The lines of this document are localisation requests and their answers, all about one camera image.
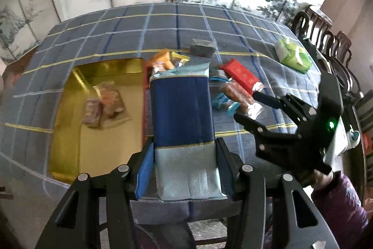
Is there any clear reddish snack packet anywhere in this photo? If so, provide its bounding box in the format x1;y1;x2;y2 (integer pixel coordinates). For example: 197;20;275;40
218;83;264;119

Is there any small light blue packet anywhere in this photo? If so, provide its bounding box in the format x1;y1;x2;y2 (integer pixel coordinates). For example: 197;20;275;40
211;93;241;114
208;70;234;85

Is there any person's right forearm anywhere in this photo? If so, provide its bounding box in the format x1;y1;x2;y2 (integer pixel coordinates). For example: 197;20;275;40
310;172;369;249

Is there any gold snack packet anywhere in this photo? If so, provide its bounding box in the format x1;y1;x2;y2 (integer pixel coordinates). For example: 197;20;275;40
170;51;191;69

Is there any red snack packet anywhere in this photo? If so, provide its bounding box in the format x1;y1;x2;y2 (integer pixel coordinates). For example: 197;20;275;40
219;59;264;95

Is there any blue and silver snack packet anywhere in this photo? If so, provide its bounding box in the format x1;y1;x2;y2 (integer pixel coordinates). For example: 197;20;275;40
149;62;228;202

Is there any clear orange biscuit packet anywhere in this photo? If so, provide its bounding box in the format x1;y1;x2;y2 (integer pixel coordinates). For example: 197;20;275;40
95;81;131;123

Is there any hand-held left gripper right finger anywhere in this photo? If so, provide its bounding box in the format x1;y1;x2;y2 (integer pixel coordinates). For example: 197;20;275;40
215;137;340;249

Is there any dark wooden chair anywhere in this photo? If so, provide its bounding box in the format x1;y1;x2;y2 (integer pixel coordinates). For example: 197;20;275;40
291;10;333;44
325;30;363;99

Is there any clear brown snack packet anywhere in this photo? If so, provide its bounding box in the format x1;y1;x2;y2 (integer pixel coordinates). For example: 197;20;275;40
82;100;103;128

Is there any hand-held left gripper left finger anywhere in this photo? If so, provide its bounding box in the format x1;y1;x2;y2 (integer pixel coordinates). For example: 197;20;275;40
35;142;155;249

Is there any orange snack packet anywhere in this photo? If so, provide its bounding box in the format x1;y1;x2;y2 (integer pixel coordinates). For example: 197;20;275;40
146;49;176;75

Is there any red tin box gold inside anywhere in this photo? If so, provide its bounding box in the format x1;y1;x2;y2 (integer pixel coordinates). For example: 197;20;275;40
48;58;152;184

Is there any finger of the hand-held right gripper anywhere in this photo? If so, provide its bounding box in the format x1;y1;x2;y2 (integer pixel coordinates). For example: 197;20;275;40
233;113;304;160
252;91;317;125

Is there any grey foil packet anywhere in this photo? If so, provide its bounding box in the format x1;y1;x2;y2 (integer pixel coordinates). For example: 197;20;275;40
190;38;218;58

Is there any green and white tissue pack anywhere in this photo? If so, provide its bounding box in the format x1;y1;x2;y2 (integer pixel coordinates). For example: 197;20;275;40
274;37;313;74

